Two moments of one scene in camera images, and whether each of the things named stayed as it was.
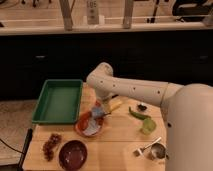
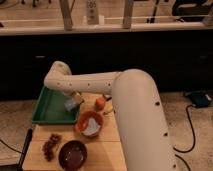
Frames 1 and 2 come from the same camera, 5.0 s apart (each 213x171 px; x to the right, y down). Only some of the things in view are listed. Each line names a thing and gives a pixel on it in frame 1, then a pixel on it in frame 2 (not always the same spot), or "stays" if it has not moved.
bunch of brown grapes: [49, 146] stays
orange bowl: [82, 120] stays
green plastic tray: [59, 102] stays
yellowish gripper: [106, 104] -> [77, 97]
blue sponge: [97, 111] -> [70, 104]
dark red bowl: [73, 155] stays
